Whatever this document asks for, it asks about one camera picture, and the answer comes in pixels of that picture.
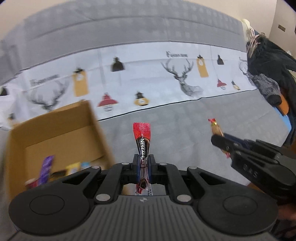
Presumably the purple chocolate bar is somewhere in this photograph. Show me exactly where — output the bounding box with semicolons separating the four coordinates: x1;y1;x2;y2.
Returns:
38;155;54;185

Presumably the dark clothes pile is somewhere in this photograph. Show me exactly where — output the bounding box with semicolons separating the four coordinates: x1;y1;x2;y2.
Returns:
241;19;295;146

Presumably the red blue snack packet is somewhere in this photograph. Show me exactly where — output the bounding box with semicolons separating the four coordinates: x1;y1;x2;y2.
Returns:
25;178;39;190

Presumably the red black Nescafe sachet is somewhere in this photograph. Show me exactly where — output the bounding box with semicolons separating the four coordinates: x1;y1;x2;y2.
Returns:
132;123;152;196

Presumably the yellow snack packet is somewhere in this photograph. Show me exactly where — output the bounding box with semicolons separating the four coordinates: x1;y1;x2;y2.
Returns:
66;162;81;176

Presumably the black gold snack packet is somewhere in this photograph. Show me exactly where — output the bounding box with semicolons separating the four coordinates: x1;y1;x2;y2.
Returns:
49;170;67;182

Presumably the gold red candy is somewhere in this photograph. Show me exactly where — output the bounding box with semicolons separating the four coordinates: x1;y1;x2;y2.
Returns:
208;118;231;159

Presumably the brown cardboard box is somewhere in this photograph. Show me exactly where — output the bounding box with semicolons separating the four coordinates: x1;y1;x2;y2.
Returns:
5;100;115;200

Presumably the blue stick sachet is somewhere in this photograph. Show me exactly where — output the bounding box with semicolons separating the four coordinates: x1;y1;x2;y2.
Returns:
80;162;91;170

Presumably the person's right hand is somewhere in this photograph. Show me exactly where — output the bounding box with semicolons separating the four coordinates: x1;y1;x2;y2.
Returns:
278;204;296;221

